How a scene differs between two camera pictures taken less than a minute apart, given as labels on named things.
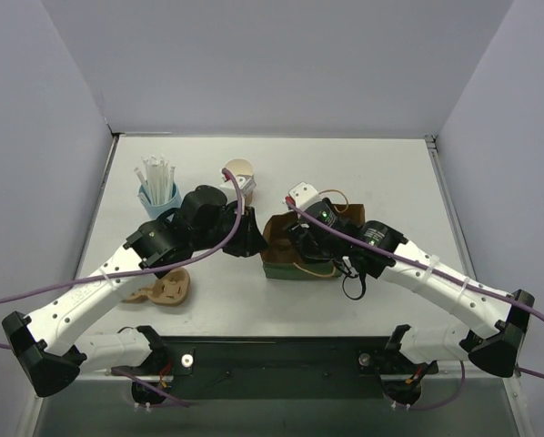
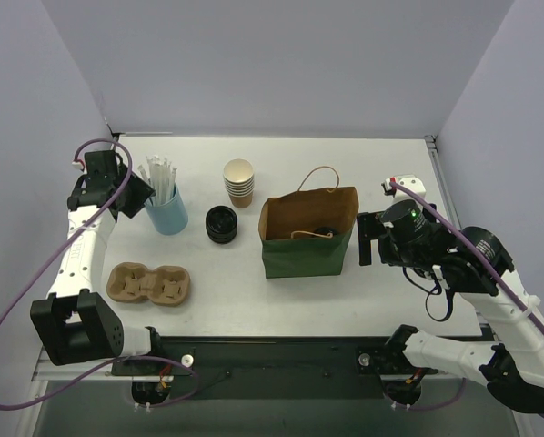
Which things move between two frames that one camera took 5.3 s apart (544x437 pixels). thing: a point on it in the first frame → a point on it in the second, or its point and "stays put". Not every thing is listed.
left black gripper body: (243, 230) → (133, 200)
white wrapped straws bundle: (157, 180) stays put
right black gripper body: (302, 238) → (368, 228)
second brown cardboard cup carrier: (171, 289) stays put
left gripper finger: (248, 239) → (136, 194)
